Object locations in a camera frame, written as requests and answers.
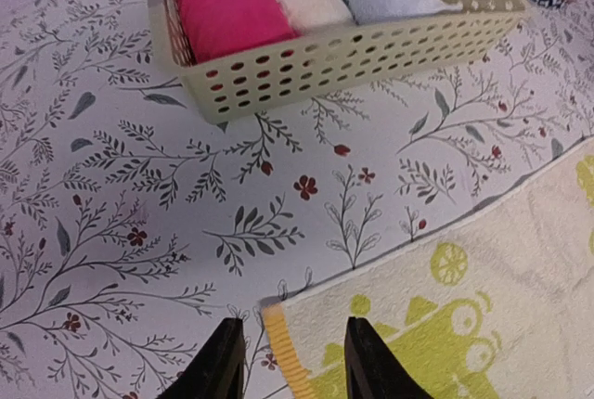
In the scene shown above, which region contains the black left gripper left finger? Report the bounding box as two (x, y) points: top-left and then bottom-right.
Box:
(157, 317), (245, 399)

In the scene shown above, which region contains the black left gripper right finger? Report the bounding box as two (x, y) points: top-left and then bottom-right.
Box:
(344, 316), (431, 399)

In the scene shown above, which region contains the green white small packet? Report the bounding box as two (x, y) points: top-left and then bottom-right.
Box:
(263, 140), (593, 398)

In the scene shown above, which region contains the green perforated plastic basket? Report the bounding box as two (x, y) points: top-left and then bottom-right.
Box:
(148, 0), (529, 124)

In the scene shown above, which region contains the pink rolled towel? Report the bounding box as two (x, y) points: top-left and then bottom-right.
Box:
(177, 0), (298, 63)

